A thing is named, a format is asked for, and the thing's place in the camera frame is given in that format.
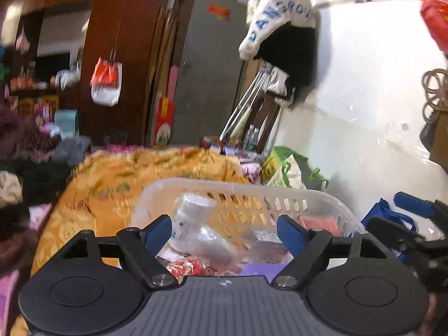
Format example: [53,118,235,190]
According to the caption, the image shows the wooden planks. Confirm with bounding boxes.
[143,6,183,148]

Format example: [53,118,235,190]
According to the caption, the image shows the clear bag with white bottle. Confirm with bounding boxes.
[171,191,253,264]

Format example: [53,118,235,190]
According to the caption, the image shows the yellow blanket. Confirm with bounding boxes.
[10,146,251,336]

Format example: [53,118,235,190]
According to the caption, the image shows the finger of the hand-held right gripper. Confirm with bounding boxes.
[367,216,426,253]
[394,192,439,220]

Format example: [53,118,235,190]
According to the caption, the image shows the green and white bag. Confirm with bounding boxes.
[260,146,330,192]

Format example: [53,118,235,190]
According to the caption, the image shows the large purple box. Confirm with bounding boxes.
[241,262,288,278]

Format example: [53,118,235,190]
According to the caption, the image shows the red and yellow box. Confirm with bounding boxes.
[153,96,175,148]

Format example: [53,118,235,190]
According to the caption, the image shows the black television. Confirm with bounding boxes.
[35,53,73,78]

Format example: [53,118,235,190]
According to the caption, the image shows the blue-grey cloth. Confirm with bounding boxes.
[52,135,92,167]

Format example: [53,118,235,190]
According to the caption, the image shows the brown wooden wardrobe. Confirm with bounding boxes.
[0,0,176,148]

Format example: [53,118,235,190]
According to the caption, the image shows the white card packet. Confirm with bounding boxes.
[251,228,281,244]

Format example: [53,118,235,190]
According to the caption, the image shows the small pink plastic bag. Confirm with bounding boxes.
[16,30,31,52]

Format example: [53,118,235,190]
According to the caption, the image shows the orange and white plastic bag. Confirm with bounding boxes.
[90,57,123,108]

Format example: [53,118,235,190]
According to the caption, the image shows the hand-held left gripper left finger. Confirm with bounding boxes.
[59,214,179,290]

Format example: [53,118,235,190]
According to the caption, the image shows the white plastic basket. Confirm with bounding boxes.
[129,177,367,281]

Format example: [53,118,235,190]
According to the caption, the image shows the teal box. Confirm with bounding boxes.
[54,109,78,138]

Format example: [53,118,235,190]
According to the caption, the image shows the red plastic bag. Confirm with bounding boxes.
[420,0,448,54]

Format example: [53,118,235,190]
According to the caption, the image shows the pink foam board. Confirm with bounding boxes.
[167,64,179,103]

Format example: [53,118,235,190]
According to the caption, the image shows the grey door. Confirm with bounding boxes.
[171,0,250,148]

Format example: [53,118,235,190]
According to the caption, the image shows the coiled beige rope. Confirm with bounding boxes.
[422,68,448,125]

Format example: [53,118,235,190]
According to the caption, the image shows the red patterned packet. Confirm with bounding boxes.
[165,256,220,285]

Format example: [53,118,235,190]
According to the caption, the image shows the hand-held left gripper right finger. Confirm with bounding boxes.
[273,214,397,288]

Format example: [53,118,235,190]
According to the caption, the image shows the white and black hoodie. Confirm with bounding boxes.
[239,0,321,110]

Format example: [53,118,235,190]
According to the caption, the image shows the black hanging bag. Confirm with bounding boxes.
[419,119,439,152]

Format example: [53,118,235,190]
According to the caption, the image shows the pile of dark clothes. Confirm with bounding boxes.
[0,105,72,278]

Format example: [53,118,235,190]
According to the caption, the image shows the metal crutches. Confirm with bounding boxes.
[219,64,278,141]

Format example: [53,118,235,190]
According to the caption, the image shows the blue tote bag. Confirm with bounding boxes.
[360,198,421,264]

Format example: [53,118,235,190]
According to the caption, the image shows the pink box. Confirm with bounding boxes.
[298,214,342,237]

